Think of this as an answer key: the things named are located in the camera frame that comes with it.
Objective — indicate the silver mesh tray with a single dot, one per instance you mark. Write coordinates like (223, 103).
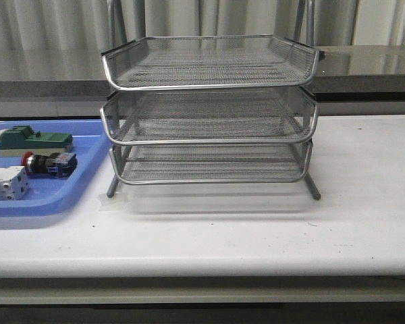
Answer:
(211, 163)
(198, 62)
(244, 115)

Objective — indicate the red emergency push button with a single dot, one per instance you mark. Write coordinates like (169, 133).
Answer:
(59, 165)

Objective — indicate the blue plastic tray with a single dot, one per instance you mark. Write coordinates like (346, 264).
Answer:
(48, 195)

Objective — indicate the white circuit breaker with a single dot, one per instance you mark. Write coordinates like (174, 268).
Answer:
(13, 183)

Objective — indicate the silver metal rack frame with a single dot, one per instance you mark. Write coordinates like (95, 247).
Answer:
(116, 22)

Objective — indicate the green electrical switch block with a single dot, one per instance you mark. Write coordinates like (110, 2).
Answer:
(18, 140)

